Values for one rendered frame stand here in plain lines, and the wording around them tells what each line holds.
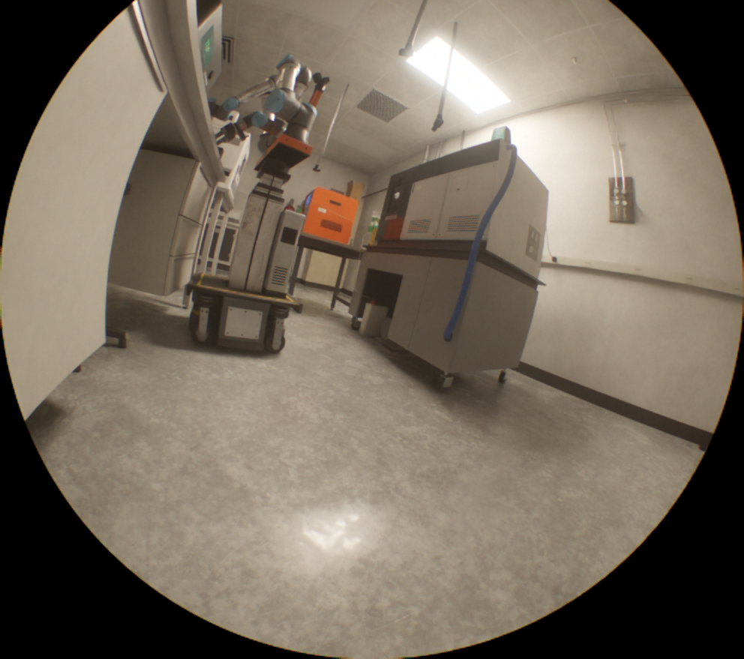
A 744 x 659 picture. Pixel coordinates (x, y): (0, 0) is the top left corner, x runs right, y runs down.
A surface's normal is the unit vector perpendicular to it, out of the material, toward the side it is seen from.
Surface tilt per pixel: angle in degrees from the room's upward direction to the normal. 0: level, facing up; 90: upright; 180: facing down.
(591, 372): 90
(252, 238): 90
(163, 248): 90
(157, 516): 0
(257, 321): 90
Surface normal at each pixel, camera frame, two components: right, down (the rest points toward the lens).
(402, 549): 0.24, -0.97
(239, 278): 0.57, 0.18
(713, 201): -0.85, -0.19
